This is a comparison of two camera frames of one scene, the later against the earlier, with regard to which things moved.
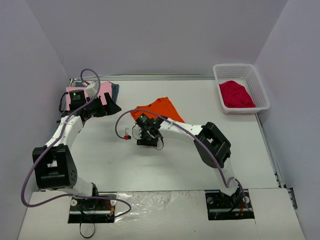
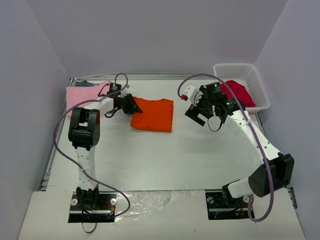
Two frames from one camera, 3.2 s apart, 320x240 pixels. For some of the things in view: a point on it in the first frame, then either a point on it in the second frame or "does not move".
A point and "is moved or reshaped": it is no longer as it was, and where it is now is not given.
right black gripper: (146, 141) -> (200, 111)
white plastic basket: (247, 75) does not move
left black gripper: (102, 105) -> (129, 105)
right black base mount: (222, 206) does not move
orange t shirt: (161, 106) is moved or reshaped
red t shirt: (235, 95) does not move
